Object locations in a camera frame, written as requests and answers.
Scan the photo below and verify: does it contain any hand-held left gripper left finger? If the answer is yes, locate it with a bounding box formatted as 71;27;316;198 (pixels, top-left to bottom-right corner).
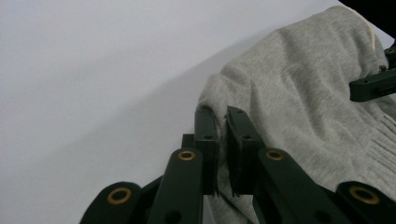
181;105;219;195

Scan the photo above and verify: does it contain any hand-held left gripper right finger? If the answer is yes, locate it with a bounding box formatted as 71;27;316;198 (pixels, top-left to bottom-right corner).
225;105;267;198

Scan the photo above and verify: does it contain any grey skirt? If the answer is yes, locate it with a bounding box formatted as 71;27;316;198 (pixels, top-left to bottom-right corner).
197;5;396;224

